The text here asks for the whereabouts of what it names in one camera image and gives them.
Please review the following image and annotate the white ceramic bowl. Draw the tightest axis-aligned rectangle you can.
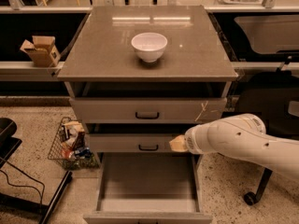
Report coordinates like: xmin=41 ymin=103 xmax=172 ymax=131
xmin=131 ymin=33 xmax=168 ymax=63

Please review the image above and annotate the top grey drawer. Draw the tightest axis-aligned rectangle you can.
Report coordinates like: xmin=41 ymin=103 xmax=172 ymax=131
xmin=70 ymin=97 xmax=227 ymax=123

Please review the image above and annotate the open cardboard box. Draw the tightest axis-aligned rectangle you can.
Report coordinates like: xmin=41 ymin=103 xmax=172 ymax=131
xmin=21 ymin=35 xmax=61 ymax=67

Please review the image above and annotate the wire basket with items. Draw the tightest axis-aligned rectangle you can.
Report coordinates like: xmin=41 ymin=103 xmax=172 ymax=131
xmin=48 ymin=117 xmax=98 ymax=170

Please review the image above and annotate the grey drawer cabinet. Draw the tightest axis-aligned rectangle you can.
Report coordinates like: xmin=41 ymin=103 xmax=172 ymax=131
xmin=59 ymin=6 xmax=236 ymax=224

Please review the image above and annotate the middle grey drawer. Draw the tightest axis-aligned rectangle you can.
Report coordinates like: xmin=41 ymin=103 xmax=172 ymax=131
xmin=86 ymin=133 xmax=177 ymax=153

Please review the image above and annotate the black stand with cable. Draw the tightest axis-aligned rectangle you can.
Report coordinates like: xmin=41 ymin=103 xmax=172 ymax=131
xmin=0 ymin=118 xmax=72 ymax=224

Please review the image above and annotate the bottom grey drawer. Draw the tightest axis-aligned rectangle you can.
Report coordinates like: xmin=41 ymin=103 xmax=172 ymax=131
xmin=83 ymin=152 xmax=212 ymax=224

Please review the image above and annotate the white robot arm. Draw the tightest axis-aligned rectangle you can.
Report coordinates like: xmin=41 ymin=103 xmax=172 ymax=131
xmin=169 ymin=114 xmax=299 ymax=182

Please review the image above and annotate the grey drawer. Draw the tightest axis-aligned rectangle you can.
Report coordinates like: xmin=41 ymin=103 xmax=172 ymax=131
xmin=86 ymin=133 xmax=177 ymax=153
xmin=83 ymin=152 xmax=212 ymax=224
xmin=70 ymin=97 xmax=227 ymax=123

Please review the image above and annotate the black office chair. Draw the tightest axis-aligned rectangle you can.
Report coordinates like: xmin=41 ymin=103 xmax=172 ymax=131
xmin=230 ymin=54 xmax=299 ymax=206

